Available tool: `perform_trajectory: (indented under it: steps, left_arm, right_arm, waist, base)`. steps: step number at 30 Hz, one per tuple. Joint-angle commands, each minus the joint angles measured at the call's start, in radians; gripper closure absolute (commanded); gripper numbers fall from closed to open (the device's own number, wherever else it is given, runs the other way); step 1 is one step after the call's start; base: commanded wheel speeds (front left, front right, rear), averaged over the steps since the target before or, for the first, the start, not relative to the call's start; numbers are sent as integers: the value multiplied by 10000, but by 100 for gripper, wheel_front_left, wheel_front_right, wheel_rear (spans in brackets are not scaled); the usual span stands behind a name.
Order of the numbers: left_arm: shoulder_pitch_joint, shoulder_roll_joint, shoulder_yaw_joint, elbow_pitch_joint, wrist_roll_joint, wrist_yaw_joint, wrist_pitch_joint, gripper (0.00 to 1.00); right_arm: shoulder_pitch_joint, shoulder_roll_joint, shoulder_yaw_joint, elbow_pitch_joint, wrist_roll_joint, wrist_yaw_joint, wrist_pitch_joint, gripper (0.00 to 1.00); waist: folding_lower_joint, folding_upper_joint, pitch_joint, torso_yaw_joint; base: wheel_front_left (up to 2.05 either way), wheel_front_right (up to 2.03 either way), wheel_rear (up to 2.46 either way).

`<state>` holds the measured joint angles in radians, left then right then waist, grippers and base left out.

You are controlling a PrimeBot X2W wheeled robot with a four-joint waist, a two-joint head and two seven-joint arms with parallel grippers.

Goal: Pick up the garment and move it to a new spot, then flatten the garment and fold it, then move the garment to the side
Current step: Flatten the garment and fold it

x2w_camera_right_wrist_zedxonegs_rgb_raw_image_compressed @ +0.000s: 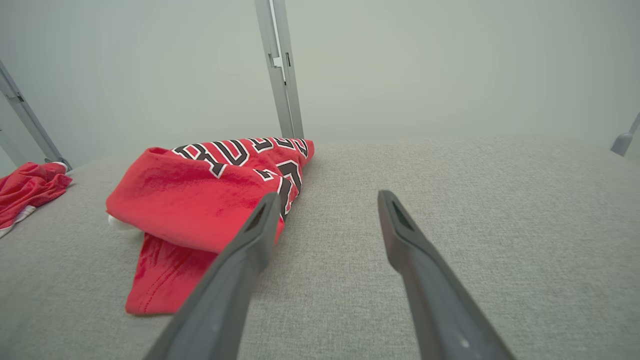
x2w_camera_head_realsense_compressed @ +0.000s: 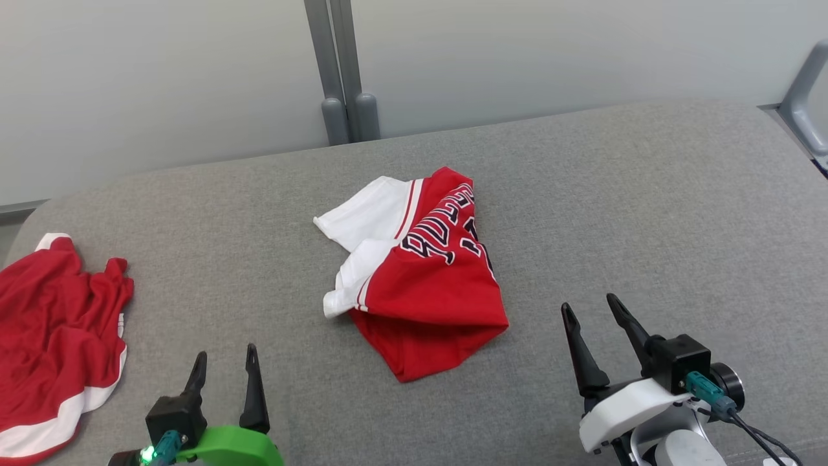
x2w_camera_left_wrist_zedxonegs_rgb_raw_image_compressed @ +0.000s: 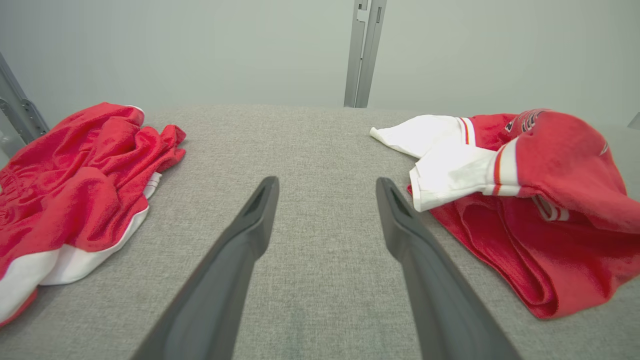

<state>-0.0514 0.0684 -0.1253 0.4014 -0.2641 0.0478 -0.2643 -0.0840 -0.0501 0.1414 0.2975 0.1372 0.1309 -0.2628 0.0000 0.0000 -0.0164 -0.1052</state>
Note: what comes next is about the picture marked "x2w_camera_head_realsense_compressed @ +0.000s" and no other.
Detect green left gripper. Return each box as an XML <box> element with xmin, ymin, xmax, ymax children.
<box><xmin>176</xmin><ymin>344</ymin><xmax>285</xmax><ymax>466</ymax></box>

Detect grey metal post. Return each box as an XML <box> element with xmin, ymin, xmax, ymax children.
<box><xmin>329</xmin><ymin>0</ymin><xmax>381</xmax><ymax>142</ymax></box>
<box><xmin>304</xmin><ymin>0</ymin><xmax>351</xmax><ymax>146</ymax></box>

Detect red white basketball jersey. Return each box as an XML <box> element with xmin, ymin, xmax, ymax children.
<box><xmin>313</xmin><ymin>166</ymin><xmax>510</xmax><ymax>383</ymax></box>

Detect red shorts with white band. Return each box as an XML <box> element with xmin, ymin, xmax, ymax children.
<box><xmin>0</xmin><ymin>233</ymin><xmax>135</xmax><ymax>465</ymax></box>

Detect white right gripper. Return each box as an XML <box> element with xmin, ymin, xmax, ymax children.
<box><xmin>561</xmin><ymin>293</ymin><xmax>698</xmax><ymax>454</ymax></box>

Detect grey angled metal frame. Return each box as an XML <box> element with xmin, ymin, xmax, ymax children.
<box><xmin>776</xmin><ymin>39</ymin><xmax>828</xmax><ymax>172</ymax></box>

